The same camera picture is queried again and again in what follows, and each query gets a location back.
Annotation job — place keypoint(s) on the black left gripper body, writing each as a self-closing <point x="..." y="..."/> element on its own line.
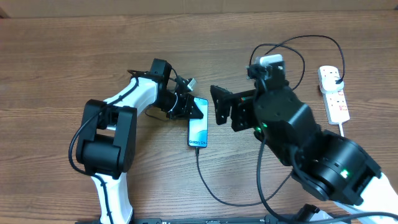
<point x="178" y="109"/>

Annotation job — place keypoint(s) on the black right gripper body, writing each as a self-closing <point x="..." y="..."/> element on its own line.
<point x="243" y="112"/>

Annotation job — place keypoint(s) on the Samsung Galaxy smartphone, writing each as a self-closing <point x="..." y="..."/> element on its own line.
<point x="198" y="128"/>

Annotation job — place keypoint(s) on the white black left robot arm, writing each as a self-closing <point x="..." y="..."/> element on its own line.
<point x="103" y="147"/>

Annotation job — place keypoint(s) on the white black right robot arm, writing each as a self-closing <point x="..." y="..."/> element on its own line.
<point x="327" y="165"/>

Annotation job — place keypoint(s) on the white charger plug adapter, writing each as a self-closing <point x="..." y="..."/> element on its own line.
<point x="330" y="84"/>

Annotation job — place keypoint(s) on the white power strip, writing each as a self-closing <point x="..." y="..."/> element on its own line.
<point x="335" y="103"/>

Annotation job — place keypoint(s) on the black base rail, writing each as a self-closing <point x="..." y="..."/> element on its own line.
<point x="305" y="214"/>

